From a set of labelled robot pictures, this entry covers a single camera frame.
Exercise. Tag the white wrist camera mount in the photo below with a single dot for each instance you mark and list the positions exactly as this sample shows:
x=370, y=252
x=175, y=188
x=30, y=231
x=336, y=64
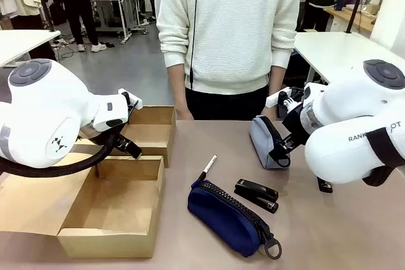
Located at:
x=134, y=100
x=273, y=99

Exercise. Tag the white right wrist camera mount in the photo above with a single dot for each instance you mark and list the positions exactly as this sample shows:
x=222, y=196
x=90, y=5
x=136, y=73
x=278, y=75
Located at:
x=273, y=99

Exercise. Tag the white cylindrical container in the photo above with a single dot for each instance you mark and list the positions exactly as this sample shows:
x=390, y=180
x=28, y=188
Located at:
x=376, y=2

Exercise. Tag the brown cardboard box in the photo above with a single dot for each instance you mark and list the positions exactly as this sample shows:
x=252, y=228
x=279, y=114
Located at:
x=120, y=206
x=152, y=131

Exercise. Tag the person's right forearm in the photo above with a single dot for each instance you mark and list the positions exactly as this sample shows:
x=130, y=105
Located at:
x=177, y=86

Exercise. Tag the person's left forearm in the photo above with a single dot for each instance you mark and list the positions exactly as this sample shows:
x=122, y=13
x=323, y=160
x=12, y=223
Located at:
x=275, y=80

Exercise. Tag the person's left hand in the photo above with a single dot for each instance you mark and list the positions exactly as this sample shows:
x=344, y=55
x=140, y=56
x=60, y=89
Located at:
x=270, y=113

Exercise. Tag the white table with rounded corner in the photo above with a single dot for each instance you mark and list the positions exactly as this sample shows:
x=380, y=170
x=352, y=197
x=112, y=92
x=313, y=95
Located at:
x=22, y=42

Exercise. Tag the navy blue pencil case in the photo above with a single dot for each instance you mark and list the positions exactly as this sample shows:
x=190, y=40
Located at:
x=221, y=216

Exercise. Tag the white marker pen black cap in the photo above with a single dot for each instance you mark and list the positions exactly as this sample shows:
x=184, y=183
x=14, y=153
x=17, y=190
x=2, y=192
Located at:
x=209, y=165

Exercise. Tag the large white table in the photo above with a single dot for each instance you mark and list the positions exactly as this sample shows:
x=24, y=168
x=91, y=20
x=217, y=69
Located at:
x=332, y=45

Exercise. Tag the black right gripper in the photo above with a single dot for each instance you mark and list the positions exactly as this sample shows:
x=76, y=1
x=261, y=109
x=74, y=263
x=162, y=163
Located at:
x=294, y=127

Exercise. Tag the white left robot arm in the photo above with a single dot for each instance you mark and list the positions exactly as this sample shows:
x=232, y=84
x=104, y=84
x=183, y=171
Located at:
x=47, y=108

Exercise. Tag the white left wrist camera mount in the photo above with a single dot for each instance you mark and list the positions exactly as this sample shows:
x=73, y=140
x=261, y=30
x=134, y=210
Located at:
x=134, y=100

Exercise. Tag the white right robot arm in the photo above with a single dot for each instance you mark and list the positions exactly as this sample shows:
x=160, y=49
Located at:
x=348, y=108

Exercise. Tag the person's black trousers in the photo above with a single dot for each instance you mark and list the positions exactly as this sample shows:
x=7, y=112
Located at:
x=221, y=105

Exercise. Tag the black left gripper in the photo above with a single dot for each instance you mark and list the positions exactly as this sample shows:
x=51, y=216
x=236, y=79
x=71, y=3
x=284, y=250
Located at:
x=119, y=143

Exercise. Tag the wooden background table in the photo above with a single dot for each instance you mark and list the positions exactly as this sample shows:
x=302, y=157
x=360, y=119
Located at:
x=341, y=14

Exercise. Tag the grey pencil case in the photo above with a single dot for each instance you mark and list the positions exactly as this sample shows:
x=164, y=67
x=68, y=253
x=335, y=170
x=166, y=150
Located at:
x=259, y=143

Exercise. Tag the person in white sweater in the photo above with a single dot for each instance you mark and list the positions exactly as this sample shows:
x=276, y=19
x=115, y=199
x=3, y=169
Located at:
x=234, y=29

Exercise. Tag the person's right hand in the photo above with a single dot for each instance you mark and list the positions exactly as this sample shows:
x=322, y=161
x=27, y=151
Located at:
x=183, y=113

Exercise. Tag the dark blue mug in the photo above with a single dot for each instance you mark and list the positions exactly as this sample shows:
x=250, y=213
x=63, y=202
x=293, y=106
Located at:
x=339, y=4

